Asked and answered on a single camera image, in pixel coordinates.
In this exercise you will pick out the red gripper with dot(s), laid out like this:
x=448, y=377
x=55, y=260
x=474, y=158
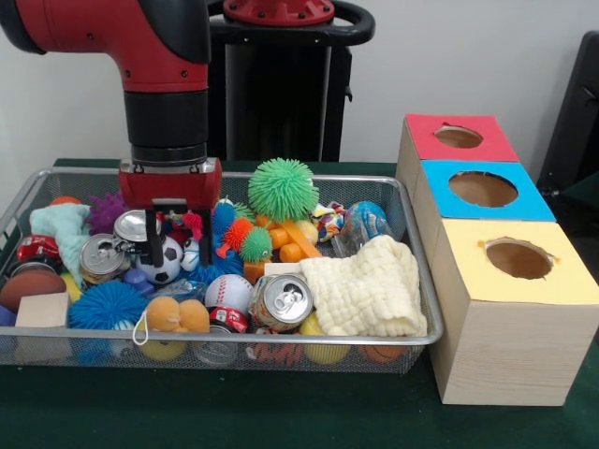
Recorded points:
x=168, y=187

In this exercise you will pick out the crushed clear plastic bottle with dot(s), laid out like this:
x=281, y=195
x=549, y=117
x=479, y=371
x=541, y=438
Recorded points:
x=182, y=287

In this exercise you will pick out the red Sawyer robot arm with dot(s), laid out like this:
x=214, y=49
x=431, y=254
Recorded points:
x=164, y=61

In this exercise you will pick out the wooden box with three holes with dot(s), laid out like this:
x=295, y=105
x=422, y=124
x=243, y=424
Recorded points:
x=505, y=355

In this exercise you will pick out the white baseball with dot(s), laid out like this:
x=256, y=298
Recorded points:
x=229, y=292

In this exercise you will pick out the orange plush toy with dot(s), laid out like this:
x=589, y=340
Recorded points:
x=177, y=315

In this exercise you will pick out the purple spiky rubber ball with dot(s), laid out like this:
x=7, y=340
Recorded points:
x=107, y=210

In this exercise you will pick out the blue spiky ball with eyes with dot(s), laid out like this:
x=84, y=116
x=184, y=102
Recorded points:
x=105, y=306

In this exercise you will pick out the opened silver drink can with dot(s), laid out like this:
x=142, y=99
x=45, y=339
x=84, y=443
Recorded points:
x=281, y=301

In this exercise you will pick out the green spiky rubber ball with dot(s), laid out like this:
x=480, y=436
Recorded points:
x=283, y=189

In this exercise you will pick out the mint knitted cloth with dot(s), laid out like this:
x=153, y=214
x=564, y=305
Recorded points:
x=63, y=234

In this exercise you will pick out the plain wooden block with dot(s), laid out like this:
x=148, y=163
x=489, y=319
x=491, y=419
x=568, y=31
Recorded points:
x=42, y=311

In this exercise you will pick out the brown toy football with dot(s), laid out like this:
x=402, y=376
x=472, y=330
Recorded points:
x=33, y=287

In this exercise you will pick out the cream waffle cloth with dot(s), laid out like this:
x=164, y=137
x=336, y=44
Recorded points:
x=365, y=285

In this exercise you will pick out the side table with green cloth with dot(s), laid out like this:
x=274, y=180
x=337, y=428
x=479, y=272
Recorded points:
x=585, y=192

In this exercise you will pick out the black upright panel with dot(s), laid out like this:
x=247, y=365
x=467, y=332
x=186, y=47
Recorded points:
x=575, y=107

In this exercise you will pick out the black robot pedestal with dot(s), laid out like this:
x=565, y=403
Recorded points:
x=281, y=93

